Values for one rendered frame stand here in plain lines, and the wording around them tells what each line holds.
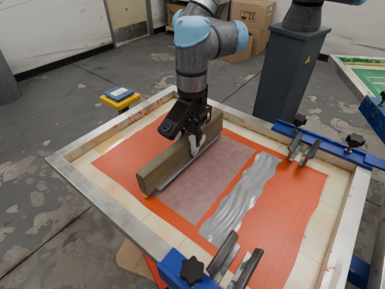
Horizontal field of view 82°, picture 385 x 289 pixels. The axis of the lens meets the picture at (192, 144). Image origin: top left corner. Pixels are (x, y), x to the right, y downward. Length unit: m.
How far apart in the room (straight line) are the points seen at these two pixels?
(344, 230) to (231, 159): 0.34
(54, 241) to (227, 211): 1.43
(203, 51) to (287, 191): 0.44
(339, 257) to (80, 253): 1.47
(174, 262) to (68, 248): 1.34
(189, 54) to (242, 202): 0.39
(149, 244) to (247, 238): 0.23
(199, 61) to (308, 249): 0.49
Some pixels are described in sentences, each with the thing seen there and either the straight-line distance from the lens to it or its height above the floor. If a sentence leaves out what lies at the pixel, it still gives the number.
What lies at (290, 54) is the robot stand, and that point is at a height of 1.12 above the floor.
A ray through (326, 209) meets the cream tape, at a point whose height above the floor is 0.95.
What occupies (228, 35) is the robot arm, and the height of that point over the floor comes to 1.31.
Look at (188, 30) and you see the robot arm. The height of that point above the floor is 1.34.
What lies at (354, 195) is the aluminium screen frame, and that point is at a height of 0.99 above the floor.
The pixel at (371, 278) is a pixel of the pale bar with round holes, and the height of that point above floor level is 1.01.
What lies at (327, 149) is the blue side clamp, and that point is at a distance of 0.80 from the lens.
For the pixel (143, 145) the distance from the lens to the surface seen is 0.78.
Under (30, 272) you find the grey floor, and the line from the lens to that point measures 1.82.
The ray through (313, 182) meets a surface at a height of 0.95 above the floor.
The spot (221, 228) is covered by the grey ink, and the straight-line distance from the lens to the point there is 0.58.
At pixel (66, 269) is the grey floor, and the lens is 1.73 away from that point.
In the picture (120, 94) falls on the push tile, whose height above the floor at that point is 0.97.
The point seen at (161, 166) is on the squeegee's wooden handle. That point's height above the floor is 1.04.
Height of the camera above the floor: 1.47
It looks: 43 degrees down
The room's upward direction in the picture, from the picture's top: straight up
